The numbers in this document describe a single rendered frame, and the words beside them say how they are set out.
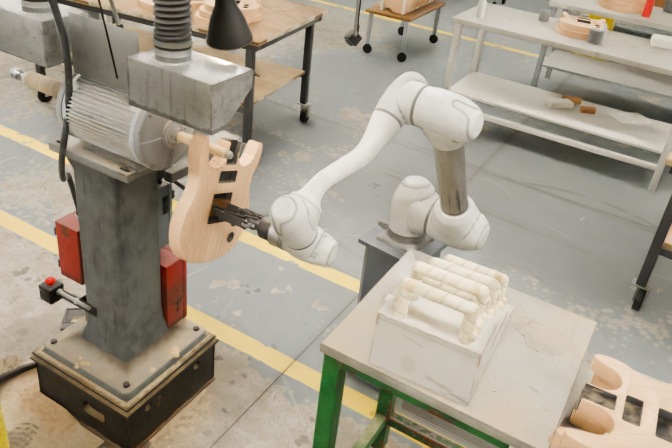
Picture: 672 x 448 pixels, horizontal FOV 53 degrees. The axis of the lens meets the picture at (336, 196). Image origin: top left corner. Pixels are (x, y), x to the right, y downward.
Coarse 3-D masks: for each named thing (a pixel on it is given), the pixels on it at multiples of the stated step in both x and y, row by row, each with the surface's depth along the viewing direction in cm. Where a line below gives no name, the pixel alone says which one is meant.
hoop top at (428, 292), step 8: (400, 280) 161; (408, 280) 160; (408, 288) 160; (416, 288) 159; (424, 288) 158; (432, 288) 158; (424, 296) 158; (432, 296) 157; (440, 296) 157; (448, 296) 156; (456, 296) 157; (440, 304) 158; (448, 304) 156; (456, 304) 155; (464, 304) 155; (472, 304) 154; (464, 312) 155; (472, 312) 154
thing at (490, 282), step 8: (432, 264) 183; (440, 264) 182; (448, 264) 182; (456, 272) 181; (464, 272) 180; (472, 272) 180; (472, 280) 179; (480, 280) 178; (488, 280) 178; (496, 280) 178; (488, 288) 178; (496, 288) 177
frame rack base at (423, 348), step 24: (384, 312) 166; (408, 312) 167; (432, 312) 168; (456, 312) 169; (384, 336) 168; (408, 336) 164; (432, 336) 161; (456, 336) 161; (480, 336) 162; (384, 360) 171; (408, 360) 167; (432, 360) 164; (456, 360) 160; (480, 360) 157; (432, 384) 167; (456, 384) 163
